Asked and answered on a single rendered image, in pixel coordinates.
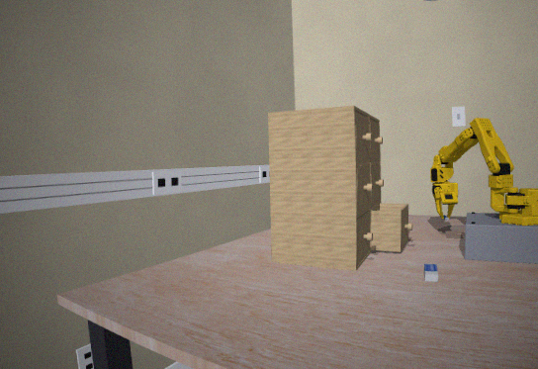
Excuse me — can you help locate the white and blue eraser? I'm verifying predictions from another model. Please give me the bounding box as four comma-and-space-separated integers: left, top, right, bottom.
424, 264, 438, 282

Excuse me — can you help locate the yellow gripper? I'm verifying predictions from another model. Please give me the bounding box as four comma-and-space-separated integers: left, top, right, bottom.
432, 181, 458, 219

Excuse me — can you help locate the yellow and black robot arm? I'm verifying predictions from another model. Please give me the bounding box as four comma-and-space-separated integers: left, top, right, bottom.
430, 118, 538, 226

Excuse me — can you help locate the wooden chest of drawers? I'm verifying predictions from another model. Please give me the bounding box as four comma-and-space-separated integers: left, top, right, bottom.
268, 106, 381, 271

